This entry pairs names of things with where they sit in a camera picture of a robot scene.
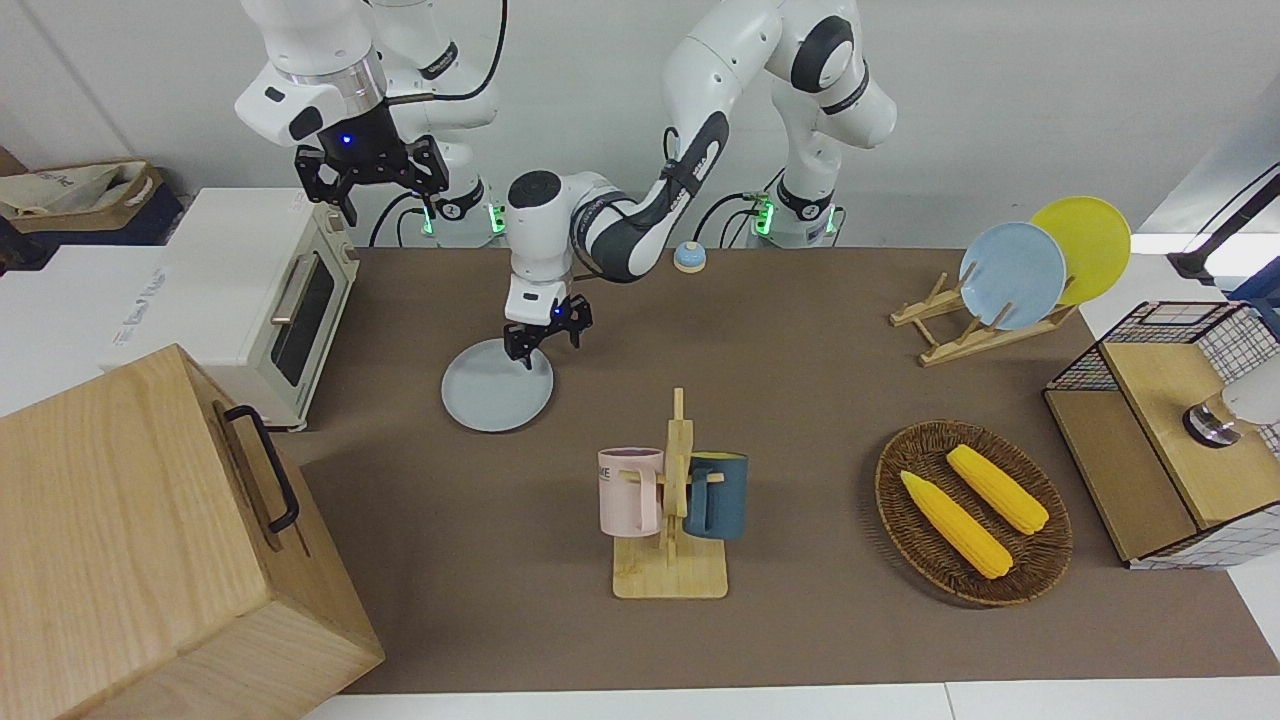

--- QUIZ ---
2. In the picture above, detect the pink mug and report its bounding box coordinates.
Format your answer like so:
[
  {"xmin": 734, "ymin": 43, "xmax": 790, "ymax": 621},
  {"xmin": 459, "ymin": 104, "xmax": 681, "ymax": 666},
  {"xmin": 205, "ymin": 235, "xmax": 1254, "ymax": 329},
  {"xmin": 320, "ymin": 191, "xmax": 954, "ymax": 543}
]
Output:
[{"xmin": 597, "ymin": 447, "xmax": 666, "ymax": 538}]

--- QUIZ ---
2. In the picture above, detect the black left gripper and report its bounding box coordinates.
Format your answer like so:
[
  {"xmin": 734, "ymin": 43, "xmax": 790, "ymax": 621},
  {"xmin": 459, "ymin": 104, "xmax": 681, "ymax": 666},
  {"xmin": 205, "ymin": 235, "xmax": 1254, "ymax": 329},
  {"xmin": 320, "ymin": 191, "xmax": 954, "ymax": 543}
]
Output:
[{"xmin": 503, "ymin": 295, "xmax": 593, "ymax": 371}]

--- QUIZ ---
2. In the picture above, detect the wooden mug tree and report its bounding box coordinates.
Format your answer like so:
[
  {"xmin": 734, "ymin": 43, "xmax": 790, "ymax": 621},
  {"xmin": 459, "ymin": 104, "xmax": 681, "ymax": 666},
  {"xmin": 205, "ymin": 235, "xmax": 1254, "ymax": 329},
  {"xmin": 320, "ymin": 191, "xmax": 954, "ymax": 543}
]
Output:
[{"xmin": 612, "ymin": 388, "xmax": 729, "ymax": 601}]

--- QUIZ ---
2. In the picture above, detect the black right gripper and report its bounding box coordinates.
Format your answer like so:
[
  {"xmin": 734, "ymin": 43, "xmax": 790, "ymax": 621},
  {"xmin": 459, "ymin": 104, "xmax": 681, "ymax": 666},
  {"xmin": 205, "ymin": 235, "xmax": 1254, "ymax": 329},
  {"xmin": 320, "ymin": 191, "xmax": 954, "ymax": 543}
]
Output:
[{"xmin": 295, "ymin": 100, "xmax": 448, "ymax": 226}]

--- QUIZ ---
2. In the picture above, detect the yellow corn cob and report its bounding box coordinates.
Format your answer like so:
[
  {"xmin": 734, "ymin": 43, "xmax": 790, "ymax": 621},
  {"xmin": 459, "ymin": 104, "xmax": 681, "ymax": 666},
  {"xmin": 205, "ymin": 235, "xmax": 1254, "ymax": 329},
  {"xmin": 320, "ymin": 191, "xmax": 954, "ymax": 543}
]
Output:
[
  {"xmin": 900, "ymin": 470, "xmax": 1014, "ymax": 580},
  {"xmin": 946, "ymin": 444, "xmax": 1050, "ymax": 536}
]

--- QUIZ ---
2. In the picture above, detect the brown wicker basket tray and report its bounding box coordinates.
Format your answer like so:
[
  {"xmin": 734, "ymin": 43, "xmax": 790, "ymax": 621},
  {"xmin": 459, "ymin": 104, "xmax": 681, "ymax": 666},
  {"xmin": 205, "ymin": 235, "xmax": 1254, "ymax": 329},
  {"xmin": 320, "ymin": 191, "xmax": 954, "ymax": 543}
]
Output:
[{"xmin": 875, "ymin": 420, "xmax": 1074, "ymax": 608}]

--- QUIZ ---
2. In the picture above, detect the white cylinder with dark base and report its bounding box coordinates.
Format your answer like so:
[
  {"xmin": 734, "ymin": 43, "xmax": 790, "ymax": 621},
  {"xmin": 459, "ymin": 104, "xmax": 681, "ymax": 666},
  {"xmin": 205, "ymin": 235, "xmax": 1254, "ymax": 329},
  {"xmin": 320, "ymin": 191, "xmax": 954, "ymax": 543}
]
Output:
[{"xmin": 1182, "ymin": 352, "xmax": 1280, "ymax": 449}]

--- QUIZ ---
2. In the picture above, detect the light wooden cabinet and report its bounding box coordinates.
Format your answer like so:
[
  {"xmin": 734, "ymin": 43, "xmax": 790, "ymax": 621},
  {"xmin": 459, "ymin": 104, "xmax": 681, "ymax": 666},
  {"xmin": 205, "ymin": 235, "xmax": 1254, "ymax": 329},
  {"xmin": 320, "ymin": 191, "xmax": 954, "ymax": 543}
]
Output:
[{"xmin": 0, "ymin": 343, "xmax": 386, "ymax": 720}]

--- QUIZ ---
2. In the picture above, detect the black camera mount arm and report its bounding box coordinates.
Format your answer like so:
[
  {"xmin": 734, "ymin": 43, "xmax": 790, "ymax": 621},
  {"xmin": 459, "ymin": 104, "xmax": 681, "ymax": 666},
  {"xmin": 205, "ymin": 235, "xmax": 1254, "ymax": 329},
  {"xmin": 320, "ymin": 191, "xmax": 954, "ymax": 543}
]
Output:
[{"xmin": 1167, "ymin": 165, "xmax": 1280, "ymax": 288}]

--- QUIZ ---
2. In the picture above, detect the dark blue crate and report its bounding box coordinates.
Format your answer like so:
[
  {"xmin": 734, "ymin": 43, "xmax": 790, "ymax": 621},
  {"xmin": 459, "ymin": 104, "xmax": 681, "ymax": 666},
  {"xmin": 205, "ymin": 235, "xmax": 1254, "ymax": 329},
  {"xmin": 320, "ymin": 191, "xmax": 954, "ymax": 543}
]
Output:
[{"xmin": 0, "ymin": 190, "xmax": 186, "ymax": 273}]

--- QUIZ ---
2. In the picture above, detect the light blue plate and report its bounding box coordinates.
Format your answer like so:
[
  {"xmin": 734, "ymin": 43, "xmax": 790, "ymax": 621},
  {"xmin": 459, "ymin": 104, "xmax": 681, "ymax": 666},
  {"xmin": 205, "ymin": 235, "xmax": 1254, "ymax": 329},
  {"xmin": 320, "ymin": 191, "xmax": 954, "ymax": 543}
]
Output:
[{"xmin": 959, "ymin": 221, "xmax": 1068, "ymax": 332}]

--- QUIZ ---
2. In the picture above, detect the gray plate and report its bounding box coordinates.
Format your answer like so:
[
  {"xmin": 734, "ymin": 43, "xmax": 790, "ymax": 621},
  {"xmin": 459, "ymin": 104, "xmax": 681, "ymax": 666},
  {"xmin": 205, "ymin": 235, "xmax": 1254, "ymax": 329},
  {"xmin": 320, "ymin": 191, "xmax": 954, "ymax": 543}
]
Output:
[{"xmin": 441, "ymin": 338, "xmax": 555, "ymax": 434}]

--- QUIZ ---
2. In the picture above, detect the brown cardboard box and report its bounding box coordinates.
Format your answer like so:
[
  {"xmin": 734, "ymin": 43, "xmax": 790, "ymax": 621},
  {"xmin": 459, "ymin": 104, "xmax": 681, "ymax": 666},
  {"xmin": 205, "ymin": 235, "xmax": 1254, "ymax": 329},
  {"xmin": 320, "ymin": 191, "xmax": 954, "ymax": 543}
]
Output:
[{"xmin": 0, "ymin": 160, "xmax": 166, "ymax": 236}]

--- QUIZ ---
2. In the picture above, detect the light wooden lid board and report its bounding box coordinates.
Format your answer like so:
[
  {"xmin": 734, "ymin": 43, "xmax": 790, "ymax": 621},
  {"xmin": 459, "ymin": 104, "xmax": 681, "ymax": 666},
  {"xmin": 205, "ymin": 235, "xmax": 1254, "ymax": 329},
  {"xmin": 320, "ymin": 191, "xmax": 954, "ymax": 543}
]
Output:
[{"xmin": 1100, "ymin": 341, "xmax": 1280, "ymax": 531}]

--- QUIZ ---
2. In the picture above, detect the wooden dish rack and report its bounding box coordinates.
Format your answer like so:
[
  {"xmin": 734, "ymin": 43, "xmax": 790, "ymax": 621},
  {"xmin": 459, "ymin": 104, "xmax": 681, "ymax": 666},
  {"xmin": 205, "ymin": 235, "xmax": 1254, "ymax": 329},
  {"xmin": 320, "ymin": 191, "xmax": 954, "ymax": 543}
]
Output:
[{"xmin": 889, "ymin": 272, "xmax": 1079, "ymax": 369}]

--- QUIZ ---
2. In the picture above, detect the black cabinet handle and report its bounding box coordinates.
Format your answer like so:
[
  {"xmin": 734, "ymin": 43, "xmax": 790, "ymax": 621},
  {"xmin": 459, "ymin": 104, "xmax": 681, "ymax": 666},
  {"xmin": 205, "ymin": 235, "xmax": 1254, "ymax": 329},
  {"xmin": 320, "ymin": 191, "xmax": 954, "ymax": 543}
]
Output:
[{"xmin": 224, "ymin": 404, "xmax": 301, "ymax": 535}]

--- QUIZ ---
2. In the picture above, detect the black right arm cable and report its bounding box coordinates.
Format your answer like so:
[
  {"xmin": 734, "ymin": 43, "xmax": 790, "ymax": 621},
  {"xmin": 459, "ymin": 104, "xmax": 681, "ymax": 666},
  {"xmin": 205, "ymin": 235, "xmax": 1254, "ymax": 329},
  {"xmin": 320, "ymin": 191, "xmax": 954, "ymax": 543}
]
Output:
[{"xmin": 385, "ymin": 0, "xmax": 508, "ymax": 101}]

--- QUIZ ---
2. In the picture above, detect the cream toaster oven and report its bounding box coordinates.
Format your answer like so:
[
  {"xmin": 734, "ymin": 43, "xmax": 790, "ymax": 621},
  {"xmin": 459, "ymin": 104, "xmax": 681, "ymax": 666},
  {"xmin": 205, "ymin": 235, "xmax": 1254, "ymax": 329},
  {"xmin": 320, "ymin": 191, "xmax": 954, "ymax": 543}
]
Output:
[{"xmin": 165, "ymin": 188, "xmax": 361, "ymax": 433}]

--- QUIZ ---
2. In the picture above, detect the white box with gray print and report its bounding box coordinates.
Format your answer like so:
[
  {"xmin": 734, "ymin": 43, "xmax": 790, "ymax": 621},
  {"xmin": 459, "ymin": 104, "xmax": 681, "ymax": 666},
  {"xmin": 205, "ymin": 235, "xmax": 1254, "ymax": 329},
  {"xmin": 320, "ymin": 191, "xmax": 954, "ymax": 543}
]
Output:
[{"xmin": 0, "ymin": 245, "xmax": 201, "ymax": 419}]

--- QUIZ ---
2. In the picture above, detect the black wire basket white liner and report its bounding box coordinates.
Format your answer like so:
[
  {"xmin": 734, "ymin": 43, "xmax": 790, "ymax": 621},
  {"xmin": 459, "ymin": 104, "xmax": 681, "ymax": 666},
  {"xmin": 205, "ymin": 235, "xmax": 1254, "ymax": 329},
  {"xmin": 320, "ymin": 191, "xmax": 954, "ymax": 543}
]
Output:
[{"xmin": 1043, "ymin": 300, "xmax": 1280, "ymax": 572}]

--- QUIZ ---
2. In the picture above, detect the brown table mat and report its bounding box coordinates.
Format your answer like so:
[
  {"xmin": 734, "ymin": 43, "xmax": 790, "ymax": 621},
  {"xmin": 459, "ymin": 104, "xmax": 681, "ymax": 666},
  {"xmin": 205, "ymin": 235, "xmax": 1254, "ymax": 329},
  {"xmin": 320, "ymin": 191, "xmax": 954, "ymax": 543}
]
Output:
[{"xmin": 270, "ymin": 245, "xmax": 1280, "ymax": 696}]

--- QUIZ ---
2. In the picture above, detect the yellow plate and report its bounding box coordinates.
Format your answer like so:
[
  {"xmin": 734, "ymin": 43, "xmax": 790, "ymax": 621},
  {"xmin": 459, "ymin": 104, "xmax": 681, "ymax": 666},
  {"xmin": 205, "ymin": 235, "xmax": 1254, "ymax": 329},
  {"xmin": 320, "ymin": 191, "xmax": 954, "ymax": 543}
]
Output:
[{"xmin": 1030, "ymin": 196, "xmax": 1133, "ymax": 307}]

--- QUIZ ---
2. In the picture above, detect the teal mug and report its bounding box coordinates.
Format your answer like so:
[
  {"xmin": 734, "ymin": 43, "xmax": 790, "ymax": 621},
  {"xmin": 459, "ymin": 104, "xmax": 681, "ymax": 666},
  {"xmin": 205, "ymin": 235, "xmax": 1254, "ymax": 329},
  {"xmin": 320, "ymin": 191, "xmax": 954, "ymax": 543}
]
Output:
[{"xmin": 685, "ymin": 452, "xmax": 750, "ymax": 543}]

